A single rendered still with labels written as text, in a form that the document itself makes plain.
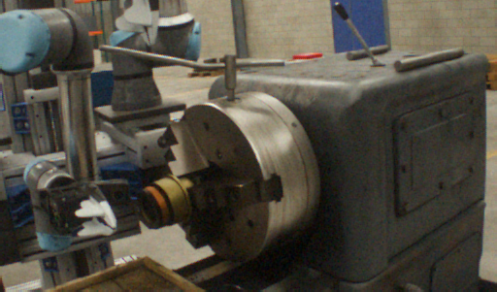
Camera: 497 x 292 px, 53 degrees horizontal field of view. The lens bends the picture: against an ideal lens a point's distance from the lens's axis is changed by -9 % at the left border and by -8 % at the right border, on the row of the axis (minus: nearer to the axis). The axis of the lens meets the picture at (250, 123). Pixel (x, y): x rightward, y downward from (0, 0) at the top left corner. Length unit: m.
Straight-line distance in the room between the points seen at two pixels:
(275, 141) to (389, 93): 0.24
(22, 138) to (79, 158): 0.49
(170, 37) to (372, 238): 0.77
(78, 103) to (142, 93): 0.37
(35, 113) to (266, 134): 0.81
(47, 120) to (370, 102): 0.97
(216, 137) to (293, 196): 0.17
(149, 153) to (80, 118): 0.29
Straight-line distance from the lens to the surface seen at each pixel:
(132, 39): 1.50
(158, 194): 0.92
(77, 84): 1.16
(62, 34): 1.07
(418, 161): 1.14
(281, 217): 0.93
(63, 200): 0.93
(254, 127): 0.92
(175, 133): 1.02
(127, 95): 1.51
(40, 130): 1.56
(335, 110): 0.96
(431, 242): 1.24
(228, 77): 0.97
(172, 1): 1.45
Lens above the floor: 1.39
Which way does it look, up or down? 11 degrees down
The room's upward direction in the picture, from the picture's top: 6 degrees counter-clockwise
